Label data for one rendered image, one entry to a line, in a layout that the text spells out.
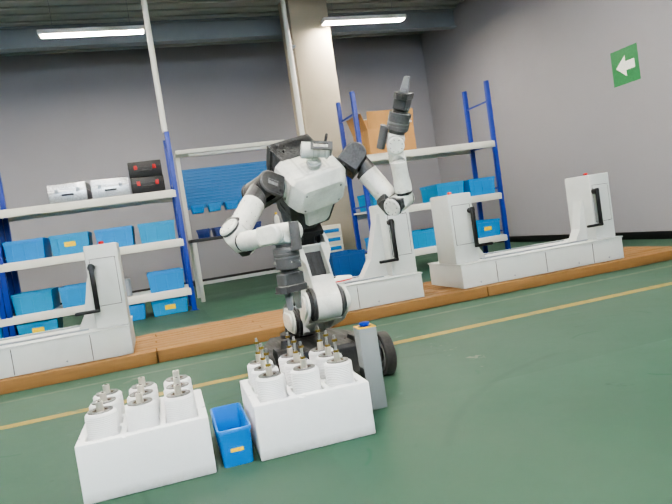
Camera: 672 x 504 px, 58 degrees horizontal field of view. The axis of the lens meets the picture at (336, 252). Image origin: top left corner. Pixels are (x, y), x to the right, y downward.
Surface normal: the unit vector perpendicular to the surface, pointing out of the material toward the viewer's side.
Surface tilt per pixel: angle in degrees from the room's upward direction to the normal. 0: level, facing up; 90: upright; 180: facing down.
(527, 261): 90
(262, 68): 90
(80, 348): 90
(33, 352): 90
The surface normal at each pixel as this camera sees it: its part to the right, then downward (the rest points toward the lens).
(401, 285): 0.29, 0.00
